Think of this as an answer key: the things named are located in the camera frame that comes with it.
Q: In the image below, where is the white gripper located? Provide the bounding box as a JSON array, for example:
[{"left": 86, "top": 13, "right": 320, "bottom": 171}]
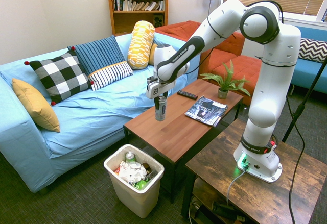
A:
[{"left": 145, "top": 77, "right": 177, "bottom": 108}]

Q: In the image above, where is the silver printed drink can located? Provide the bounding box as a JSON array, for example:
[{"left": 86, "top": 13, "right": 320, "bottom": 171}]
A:
[{"left": 155, "top": 96, "right": 168, "bottom": 122}]

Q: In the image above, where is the white lined trash bin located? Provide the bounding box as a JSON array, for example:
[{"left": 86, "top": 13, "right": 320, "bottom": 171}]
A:
[{"left": 103, "top": 143, "right": 165, "bottom": 219}]

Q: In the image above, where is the black remote control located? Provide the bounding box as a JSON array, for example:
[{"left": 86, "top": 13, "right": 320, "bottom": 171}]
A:
[{"left": 177, "top": 89, "right": 198, "bottom": 101}]

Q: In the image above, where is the small mustard cushion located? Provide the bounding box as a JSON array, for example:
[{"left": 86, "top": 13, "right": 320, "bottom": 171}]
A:
[{"left": 148, "top": 42, "right": 159, "bottom": 66}]

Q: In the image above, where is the dark cover magazine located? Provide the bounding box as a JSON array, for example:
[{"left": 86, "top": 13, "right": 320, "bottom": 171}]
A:
[{"left": 184, "top": 95, "right": 228, "bottom": 128}]

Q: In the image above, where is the yellow patterned bolster pillow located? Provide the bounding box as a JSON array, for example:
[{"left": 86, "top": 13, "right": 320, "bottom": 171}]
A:
[{"left": 126, "top": 20, "right": 156, "bottom": 70}]

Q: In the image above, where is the potted green fern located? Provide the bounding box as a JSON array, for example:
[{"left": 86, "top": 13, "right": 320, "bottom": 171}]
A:
[{"left": 199, "top": 60, "right": 252, "bottom": 100}]

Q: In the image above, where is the blue striped pillow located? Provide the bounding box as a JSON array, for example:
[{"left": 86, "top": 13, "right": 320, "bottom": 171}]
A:
[{"left": 67, "top": 35, "right": 134, "bottom": 92}]

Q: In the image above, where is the dark glass jar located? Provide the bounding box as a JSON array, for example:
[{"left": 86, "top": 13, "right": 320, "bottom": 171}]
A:
[{"left": 142, "top": 163, "right": 154, "bottom": 177}]

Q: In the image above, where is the light blue sofa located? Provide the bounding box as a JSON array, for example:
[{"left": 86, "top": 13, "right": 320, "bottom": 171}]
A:
[{"left": 0, "top": 31, "right": 200, "bottom": 193}]

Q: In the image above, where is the orange sofa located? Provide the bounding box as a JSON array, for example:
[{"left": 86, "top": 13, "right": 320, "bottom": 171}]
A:
[{"left": 154, "top": 20, "right": 262, "bottom": 107}]

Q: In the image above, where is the black speaker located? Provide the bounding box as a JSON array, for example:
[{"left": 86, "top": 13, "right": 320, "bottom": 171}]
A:
[{"left": 153, "top": 14, "right": 165, "bottom": 28}]

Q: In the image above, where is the crumpled white tissue paper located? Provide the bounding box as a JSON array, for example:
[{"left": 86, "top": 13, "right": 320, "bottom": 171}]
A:
[{"left": 118, "top": 160, "right": 148, "bottom": 184}]

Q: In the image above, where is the wooden bookshelf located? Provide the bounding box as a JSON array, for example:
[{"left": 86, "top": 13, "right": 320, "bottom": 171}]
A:
[{"left": 105, "top": 0, "right": 171, "bottom": 37}]

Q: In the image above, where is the green snack wrapper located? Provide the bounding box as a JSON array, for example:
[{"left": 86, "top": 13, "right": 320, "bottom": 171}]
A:
[{"left": 135, "top": 180, "right": 149, "bottom": 191}]

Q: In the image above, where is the paperback books row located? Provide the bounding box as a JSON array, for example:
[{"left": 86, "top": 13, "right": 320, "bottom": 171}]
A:
[{"left": 113, "top": 0, "right": 166, "bottom": 12}]

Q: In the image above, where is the black white checkered pillow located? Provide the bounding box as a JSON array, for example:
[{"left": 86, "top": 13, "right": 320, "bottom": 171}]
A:
[{"left": 24, "top": 46, "right": 95, "bottom": 106}]

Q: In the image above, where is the red emergency stop button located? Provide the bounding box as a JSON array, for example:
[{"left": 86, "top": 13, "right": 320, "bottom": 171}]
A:
[{"left": 265, "top": 140, "right": 278, "bottom": 154}]

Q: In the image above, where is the mustard yellow pillow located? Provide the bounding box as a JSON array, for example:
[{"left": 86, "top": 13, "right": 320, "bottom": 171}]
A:
[{"left": 11, "top": 78, "right": 61, "bottom": 133}]

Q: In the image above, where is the power strip with plugs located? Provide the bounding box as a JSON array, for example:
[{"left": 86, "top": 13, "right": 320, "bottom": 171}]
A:
[{"left": 188, "top": 200, "right": 246, "bottom": 222}]

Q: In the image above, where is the rustic wooden robot table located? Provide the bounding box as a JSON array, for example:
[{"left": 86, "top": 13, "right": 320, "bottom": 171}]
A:
[{"left": 180, "top": 118, "right": 327, "bottom": 224}]

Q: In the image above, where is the blue bench sofa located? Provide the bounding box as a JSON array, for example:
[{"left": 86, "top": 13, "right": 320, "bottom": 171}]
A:
[{"left": 290, "top": 24, "right": 327, "bottom": 95}]

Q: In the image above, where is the black white chevron pillow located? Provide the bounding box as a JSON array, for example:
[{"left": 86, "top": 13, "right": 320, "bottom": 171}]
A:
[{"left": 298, "top": 38, "right": 327, "bottom": 64}]

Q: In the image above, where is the wooden coffee table black frame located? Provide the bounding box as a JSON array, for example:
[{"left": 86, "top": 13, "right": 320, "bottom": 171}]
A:
[{"left": 123, "top": 78, "right": 244, "bottom": 204}]

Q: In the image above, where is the gray power cable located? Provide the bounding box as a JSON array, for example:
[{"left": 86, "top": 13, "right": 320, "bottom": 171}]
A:
[{"left": 225, "top": 168, "right": 248, "bottom": 206}]

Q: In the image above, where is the black camera stand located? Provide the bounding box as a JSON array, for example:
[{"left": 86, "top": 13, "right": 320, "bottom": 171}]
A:
[{"left": 281, "top": 55, "right": 327, "bottom": 143}]

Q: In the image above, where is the long black cable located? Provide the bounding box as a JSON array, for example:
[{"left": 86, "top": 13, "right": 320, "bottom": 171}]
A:
[{"left": 285, "top": 97, "right": 306, "bottom": 224}]

